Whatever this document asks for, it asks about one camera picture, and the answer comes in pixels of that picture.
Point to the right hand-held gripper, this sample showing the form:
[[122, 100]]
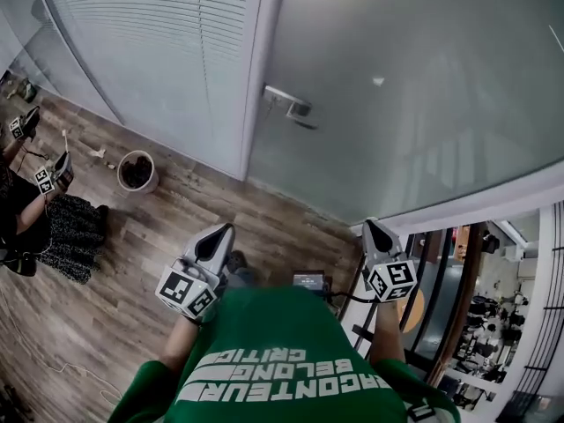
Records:
[[392, 280]]

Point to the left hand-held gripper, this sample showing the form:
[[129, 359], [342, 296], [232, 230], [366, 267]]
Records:
[[180, 289]]

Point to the frosted glass door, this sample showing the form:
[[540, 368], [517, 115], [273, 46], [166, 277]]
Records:
[[396, 104]]

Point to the person's right forearm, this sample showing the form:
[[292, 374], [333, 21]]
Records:
[[388, 333]]

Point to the person's left forearm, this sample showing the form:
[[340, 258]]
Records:
[[180, 342]]

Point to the person's dark shoe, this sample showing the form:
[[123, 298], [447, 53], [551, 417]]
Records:
[[238, 260]]

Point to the round orange table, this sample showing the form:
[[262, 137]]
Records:
[[414, 311]]

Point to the small black monitor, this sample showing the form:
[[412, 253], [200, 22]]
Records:
[[309, 282]]

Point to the wooden handrail metal railing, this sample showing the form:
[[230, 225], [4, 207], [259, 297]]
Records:
[[472, 258]]

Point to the white flowerpot with soil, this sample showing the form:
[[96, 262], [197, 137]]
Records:
[[136, 170]]

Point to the person in green shirt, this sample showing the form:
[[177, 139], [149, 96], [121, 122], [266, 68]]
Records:
[[273, 346]]

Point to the crumpled paper scrap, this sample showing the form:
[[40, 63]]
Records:
[[98, 153]]

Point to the green plant pot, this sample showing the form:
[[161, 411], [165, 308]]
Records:
[[26, 91]]

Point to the glass wall panel with blinds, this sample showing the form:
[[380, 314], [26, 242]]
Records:
[[154, 51]]

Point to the frosted glass wall panel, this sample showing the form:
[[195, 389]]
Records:
[[26, 24]]

